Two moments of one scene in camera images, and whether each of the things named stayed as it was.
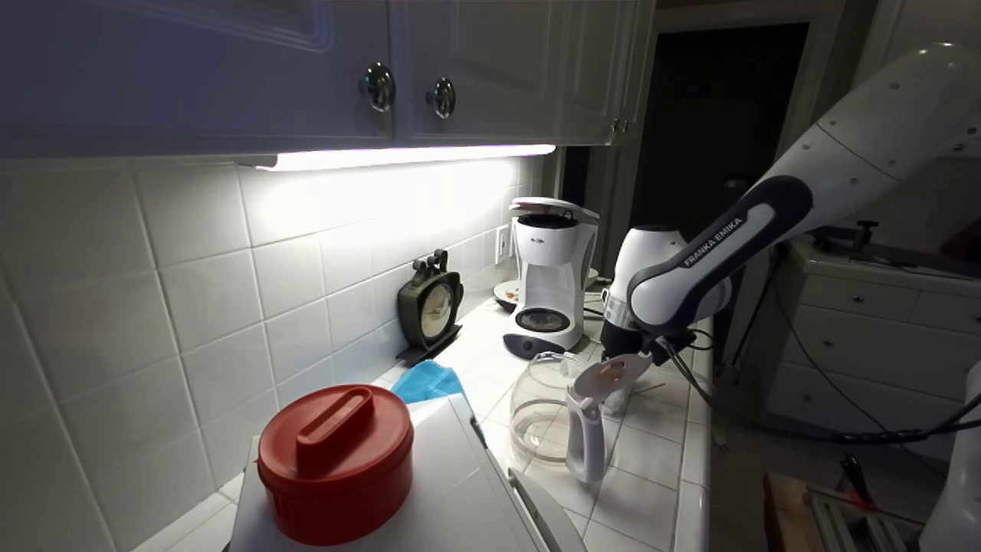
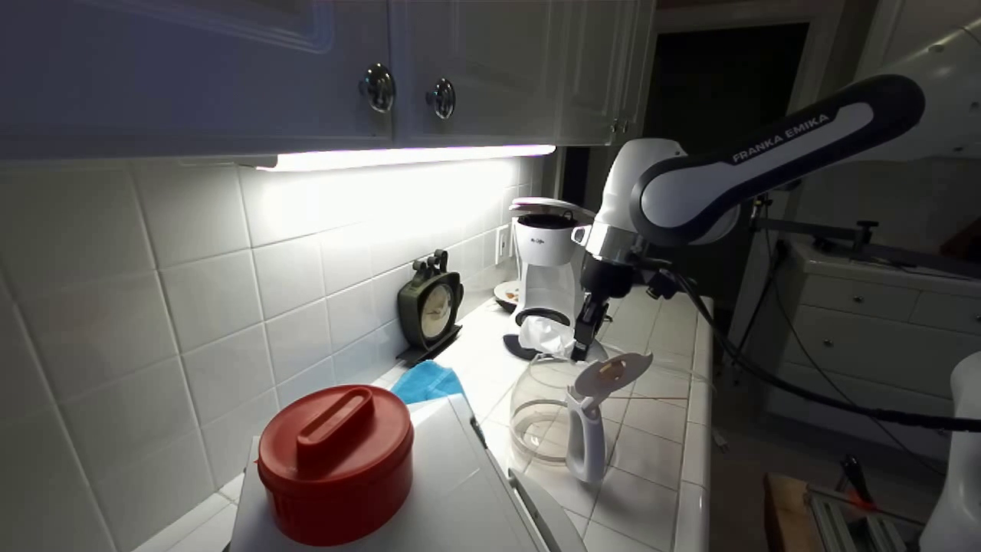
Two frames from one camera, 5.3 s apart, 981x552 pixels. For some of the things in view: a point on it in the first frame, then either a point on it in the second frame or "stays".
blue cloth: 423,380 stays
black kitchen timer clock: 427,307 stays
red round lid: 337,463 stays
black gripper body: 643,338 -> 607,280
